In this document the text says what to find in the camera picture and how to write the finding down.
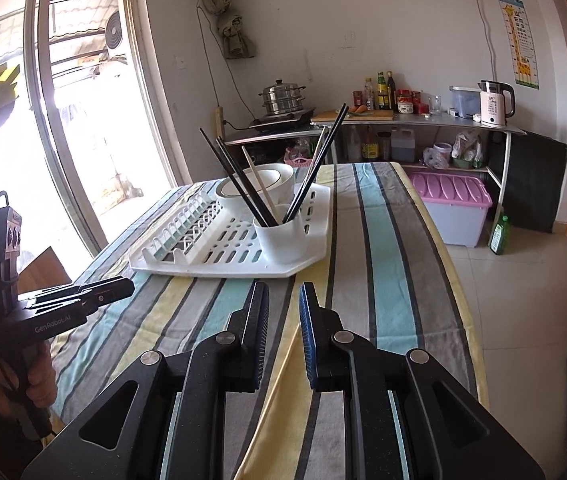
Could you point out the white plastic dish rack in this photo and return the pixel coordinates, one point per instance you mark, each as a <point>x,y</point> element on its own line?
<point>223,255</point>

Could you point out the brown wooden board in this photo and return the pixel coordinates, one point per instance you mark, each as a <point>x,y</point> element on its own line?
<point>46,270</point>

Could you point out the metal kitchen counter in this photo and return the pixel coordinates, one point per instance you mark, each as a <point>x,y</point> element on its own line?
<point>443,119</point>

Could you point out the person's left hand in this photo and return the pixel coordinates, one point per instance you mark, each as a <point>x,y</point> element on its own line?
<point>43,380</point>

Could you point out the white flowered ceramic jar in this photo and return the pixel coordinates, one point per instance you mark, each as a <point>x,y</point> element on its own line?
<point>405,107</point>

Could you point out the wooden cutting board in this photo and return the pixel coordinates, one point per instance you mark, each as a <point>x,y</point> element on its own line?
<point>378,115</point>

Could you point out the clear plastic bottle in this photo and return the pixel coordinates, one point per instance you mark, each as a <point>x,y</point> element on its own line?
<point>353,147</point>

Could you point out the white bowl black rim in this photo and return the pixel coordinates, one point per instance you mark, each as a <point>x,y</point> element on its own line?
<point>271,176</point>
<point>287,186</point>

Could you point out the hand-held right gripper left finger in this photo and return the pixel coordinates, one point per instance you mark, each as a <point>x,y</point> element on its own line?
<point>262,330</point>

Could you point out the black cloth panel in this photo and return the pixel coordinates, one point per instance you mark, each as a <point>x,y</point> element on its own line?
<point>528,185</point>

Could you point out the clear plastic storage container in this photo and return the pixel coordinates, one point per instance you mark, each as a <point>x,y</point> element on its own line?
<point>463,101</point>

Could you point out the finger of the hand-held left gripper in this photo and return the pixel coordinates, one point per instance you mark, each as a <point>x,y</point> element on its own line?
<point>108,292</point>
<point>63,288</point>

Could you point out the red seasoning jar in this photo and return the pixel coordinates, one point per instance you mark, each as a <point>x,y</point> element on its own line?
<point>357,101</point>

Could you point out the dark sauce bottle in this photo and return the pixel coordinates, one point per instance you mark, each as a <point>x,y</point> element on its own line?
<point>391,92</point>

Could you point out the window frame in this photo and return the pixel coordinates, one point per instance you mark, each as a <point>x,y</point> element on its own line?
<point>138,85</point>

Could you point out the knotted green curtain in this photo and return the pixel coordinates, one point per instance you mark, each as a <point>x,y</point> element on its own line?
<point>233,30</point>

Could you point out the dark lidded jar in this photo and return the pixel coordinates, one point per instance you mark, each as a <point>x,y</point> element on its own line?
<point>385,147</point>

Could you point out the steel steamer pot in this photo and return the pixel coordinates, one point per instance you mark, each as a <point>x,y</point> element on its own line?
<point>283,97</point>

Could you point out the striped tablecloth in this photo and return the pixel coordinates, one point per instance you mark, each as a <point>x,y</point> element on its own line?
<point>388,285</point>

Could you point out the drinking glass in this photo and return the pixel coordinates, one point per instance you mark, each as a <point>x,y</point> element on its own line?
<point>436,106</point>

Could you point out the pink lid storage bin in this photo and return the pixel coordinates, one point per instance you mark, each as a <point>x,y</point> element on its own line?
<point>448,210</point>

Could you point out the gold striped black chopstick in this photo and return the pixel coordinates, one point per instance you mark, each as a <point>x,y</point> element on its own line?
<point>308,182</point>

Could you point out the white utensil cup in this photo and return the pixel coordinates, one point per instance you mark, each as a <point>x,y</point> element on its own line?
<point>283,245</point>

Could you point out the green glass bottle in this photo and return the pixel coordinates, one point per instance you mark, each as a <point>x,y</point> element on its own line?
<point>382,92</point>

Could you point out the white electric kettle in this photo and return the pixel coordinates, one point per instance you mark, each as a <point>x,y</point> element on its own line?
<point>493,107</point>

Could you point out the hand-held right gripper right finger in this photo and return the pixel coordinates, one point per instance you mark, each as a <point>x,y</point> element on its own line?
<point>306,340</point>

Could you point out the black induction cooker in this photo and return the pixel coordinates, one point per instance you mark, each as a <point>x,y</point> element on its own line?
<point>283,121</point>

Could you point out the green plastic bottle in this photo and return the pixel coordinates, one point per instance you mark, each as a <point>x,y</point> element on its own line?
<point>499,237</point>

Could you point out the beige power strip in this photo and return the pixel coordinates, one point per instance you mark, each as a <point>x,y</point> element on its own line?
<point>219,120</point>

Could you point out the giraffe wall poster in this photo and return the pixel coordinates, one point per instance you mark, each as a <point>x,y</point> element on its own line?
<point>518,40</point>

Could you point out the yellow oil bottle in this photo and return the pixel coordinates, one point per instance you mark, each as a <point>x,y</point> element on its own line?
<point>369,150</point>

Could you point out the plastic bag under counter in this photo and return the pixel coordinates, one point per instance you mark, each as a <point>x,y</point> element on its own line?
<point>466,147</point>

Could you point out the outdoor air conditioner unit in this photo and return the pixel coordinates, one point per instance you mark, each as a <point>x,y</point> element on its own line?
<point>113,32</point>

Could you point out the light wooden chopstick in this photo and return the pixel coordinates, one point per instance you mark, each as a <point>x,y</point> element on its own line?
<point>258,180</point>
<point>319,150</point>

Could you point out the white plastic jug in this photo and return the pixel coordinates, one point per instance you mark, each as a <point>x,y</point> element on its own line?
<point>403,147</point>

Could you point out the red lidded jar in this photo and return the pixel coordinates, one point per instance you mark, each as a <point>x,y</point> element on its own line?
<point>416,100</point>

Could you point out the pink basket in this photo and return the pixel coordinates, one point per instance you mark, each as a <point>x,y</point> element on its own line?
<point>298,157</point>

